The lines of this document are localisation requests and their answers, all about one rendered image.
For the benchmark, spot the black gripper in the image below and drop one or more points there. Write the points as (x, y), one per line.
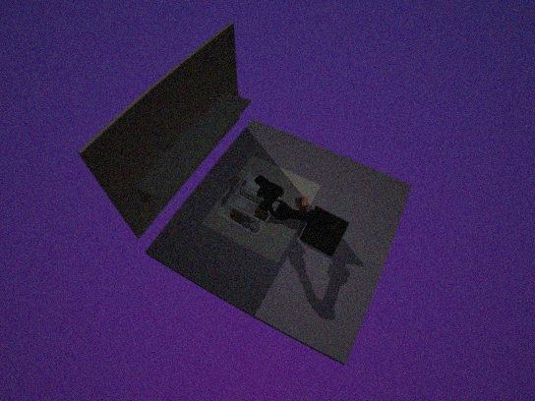
(276, 195)

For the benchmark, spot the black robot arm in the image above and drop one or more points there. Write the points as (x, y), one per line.
(316, 219)

